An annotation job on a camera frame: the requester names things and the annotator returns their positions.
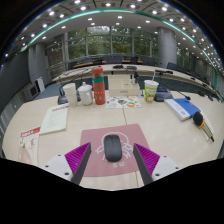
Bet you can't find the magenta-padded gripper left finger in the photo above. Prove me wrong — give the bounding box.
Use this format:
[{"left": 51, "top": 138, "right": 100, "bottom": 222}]
[{"left": 42, "top": 141, "right": 93, "bottom": 186}]

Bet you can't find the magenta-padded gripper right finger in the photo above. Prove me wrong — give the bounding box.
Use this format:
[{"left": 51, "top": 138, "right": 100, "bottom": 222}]
[{"left": 132, "top": 142, "right": 184, "bottom": 187}]

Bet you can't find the black computer mouse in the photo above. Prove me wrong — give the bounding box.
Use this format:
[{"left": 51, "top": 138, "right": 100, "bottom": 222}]
[{"left": 103, "top": 134, "right": 123, "bottom": 163}]

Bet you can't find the pink mouse pad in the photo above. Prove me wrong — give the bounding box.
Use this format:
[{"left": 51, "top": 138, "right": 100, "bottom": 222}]
[{"left": 79, "top": 123, "right": 152, "bottom": 178}]

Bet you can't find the red and white leaflet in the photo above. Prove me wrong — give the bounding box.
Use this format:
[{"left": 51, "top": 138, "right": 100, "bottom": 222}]
[{"left": 17, "top": 126, "right": 42, "bottom": 167}]

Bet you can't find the colourful sticker sheet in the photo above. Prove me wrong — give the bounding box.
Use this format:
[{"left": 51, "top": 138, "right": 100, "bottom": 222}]
[{"left": 105, "top": 95, "right": 142, "bottom": 110}]

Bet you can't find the white lidded mug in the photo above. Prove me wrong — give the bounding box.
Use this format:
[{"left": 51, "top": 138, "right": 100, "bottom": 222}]
[{"left": 77, "top": 81, "right": 94, "bottom": 107}]

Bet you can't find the white paper cup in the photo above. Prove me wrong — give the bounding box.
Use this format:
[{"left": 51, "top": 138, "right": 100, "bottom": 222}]
[{"left": 62, "top": 82, "right": 79, "bottom": 108}]

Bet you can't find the black handheld microphone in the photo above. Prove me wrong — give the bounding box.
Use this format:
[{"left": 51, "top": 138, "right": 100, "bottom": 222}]
[{"left": 192, "top": 111, "right": 216, "bottom": 143}]

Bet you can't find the blue and white book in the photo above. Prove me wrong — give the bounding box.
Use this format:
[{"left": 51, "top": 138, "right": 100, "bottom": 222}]
[{"left": 164, "top": 97, "right": 202, "bottom": 122}]

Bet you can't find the green printed paper drink cup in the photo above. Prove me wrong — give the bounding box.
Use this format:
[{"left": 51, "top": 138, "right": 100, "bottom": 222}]
[{"left": 143, "top": 69, "right": 160, "bottom": 104}]

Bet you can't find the red drink bottle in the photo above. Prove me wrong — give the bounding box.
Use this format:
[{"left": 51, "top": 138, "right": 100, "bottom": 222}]
[{"left": 90, "top": 65, "right": 107, "bottom": 106}]

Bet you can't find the long curved conference desk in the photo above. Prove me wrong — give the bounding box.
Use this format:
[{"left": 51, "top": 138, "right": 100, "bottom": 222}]
[{"left": 53, "top": 63, "right": 224, "bottom": 101}]

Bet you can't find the group of dark office chairs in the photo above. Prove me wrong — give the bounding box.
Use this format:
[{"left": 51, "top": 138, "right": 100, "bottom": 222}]
[{"left": 68, "top": 55, "right": 218, "bottom": 88}]

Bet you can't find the group of ceiling lights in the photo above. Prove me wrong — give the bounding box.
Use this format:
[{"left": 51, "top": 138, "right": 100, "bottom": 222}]
[{"left": 4, "top": 0, "right": 221, "bottom": 68}]

